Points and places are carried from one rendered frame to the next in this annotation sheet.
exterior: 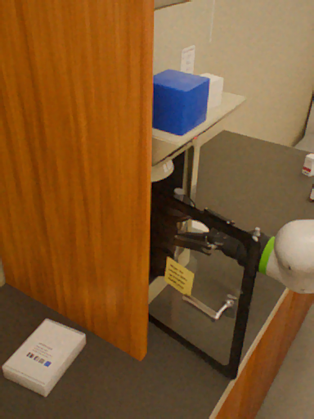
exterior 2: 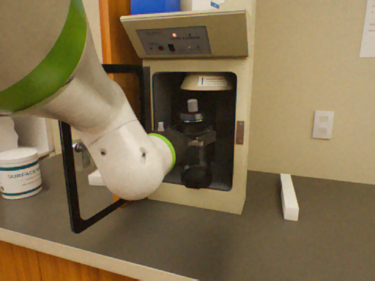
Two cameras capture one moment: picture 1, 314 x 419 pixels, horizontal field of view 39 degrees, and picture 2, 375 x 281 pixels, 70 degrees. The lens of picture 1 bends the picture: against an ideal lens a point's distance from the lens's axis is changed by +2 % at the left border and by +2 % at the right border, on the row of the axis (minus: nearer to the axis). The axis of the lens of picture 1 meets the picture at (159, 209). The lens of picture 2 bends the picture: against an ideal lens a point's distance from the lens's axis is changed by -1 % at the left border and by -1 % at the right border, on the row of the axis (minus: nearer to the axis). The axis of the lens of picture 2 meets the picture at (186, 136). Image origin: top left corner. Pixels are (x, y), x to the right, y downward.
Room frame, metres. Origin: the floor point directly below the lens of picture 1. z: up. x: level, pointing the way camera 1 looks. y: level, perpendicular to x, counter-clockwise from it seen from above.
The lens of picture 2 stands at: (0.76, -0.79, 1.37)
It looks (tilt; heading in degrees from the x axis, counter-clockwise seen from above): 14 degrees down; 77
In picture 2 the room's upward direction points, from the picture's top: straight up
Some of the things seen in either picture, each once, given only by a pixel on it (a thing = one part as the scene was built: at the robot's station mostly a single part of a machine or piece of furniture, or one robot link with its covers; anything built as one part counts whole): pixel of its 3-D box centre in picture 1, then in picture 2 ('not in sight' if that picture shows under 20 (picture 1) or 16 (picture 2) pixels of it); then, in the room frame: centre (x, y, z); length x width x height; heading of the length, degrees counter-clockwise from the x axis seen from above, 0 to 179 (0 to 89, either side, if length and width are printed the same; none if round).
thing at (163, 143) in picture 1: (191, 132); (185, 36); (0.93, -0.07, 1.46); 0.32 x 0.11 x 0.10; 148
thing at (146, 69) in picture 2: not in sight; (147, 129); (0.83, 0.05, 1.19); 0.03 x 0.02 x 0.39; 148
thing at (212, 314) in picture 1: (206, 304); not in sight; (0.65, -0.10, 1.20); 0.10 x 0.05 x 0.03; 50
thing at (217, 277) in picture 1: (187, 282); (111, 140); (0.72, -0.07, 1.19); 0.30 x 0.01 x 0.40; 50
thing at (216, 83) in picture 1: (206, 91); (206, 1); (0.97, -0.10, 1.54); 0.05 x 0.05 x 0.06; 45
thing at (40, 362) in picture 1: (46, 354); not in sight; (0.70, 0.26, 0.96); 0.16 x 0.12 x 0.04; 156
